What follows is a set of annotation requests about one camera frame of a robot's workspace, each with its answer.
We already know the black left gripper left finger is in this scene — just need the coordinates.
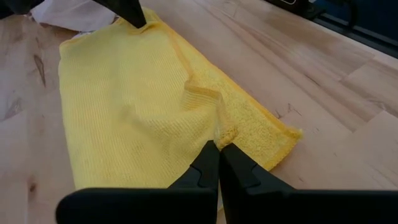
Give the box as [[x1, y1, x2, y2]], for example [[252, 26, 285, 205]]
[[55, 139, 220, 224]]

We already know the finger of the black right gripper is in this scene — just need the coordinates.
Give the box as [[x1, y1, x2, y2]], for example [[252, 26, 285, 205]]
[[93, 0, 147, 29]]

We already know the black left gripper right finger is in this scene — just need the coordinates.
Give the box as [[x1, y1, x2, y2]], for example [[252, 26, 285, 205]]
[[220, 142, 398, 224]]

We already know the pale pink towel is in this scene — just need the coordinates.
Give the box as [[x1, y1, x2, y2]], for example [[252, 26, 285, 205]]
[[30, 0, 118, 34]]

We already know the yellow microfibre towel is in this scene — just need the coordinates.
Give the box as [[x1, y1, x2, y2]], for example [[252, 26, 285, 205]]
[[58, 7, 303, 191]]

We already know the black aluminium table frame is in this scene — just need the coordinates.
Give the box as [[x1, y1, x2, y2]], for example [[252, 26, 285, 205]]
[[264, 0, 398, 59]]

